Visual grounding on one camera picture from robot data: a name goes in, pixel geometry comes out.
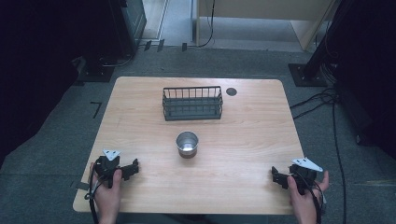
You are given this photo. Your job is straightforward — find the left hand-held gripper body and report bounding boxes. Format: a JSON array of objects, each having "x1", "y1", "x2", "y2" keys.
[{"x1": 92, "y1": 148, "x2": 126, "y2": 189}]

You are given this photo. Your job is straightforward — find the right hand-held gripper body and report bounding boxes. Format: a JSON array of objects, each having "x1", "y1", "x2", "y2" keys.
[{"x1": 288, "y1": 156, "x2": 325, "y2": 196}]

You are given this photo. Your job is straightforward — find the person's left hand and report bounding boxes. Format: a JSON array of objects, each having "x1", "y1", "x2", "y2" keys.
[{"x1": 90, "y1": 162, "x2": 123, "y2": 217}]

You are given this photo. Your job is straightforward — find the person's right hand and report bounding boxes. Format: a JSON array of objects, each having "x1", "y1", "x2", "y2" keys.
[{"x1": 286, "y1": 170, "x2": 331, "y2": 217}]

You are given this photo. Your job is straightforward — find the metal cup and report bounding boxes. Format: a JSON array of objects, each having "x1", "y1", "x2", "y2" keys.
[{"x1": 175, "y1": 131, "x2": 200, "y2": 160}]

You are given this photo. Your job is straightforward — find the black metal stand with base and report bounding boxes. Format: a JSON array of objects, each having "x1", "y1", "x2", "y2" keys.
[{"x1": 287, "y1": 0, "x2": 353, "y2": 88}]

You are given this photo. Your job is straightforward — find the dark cabinet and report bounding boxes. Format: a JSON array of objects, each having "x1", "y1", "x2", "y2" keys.
[{"x1": 106, "y1": 0, "x2": 148, "y2": 59}]

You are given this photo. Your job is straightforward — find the light wooden furniture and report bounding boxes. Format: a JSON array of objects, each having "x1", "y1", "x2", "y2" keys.
[{"x1": 195, "y1": 0, "x2": 340, "y2": 52}]

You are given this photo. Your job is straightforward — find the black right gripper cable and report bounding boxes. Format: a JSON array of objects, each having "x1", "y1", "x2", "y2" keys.
[{"x1": 295, "y1": 173, "x2": 327, "y2": 224}]

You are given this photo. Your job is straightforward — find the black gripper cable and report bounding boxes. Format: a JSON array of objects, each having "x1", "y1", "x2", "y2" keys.
[
  {"x1": 83, "y1": 157, "x2": 106, "y2": 224},
  {"x1": 295, "y1": 173, "x2": 327, "y2": 224}
]

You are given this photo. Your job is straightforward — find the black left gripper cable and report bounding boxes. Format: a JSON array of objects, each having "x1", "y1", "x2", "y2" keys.
[{"x1": 83, "y1": 157, "x2": 106, "y2": 224}]

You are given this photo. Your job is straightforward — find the black floor cables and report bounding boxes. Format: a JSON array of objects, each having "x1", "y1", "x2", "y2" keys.
[{"x1": 289, "y1": 87, "x2": 348, "y2": 224}]

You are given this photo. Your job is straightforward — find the black wire basket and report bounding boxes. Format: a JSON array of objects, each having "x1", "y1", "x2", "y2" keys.
[{"x1": 162, "y1": 85, "x2": 224, "y2": 122}]

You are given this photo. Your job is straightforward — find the black stand base plate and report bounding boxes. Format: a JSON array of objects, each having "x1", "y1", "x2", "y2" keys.
[{"x1": 73, "y1": 55, "x2": 116, "y2": 87}]

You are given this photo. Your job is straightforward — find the black hanging cable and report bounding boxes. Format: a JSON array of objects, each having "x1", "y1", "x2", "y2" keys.
[{"x1": 197, "y1": 0, "x2": 217, "y2": 49}]

